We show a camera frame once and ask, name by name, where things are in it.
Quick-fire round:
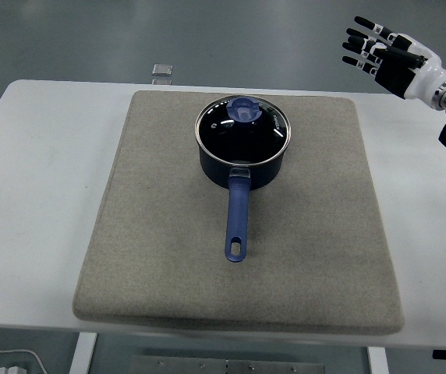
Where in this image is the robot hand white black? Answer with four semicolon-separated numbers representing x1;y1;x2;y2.
342;16;446;104

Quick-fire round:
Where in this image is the glass pot lid blue knob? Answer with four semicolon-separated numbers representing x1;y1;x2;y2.
194;95;292;165

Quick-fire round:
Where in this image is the dark blue saucepan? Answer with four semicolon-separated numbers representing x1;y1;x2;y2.
196;134;287;264

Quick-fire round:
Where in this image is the white table leg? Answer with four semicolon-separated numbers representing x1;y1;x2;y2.
366;346;390;374
69;333;99;374

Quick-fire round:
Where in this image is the beige fabric mat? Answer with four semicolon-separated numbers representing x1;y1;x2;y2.
70;90;405;338

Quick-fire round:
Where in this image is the grey metal plate with screws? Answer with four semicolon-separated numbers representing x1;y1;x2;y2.
130;355;327;374

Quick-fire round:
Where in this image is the white cable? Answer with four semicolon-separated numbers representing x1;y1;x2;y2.
0;349;49;374

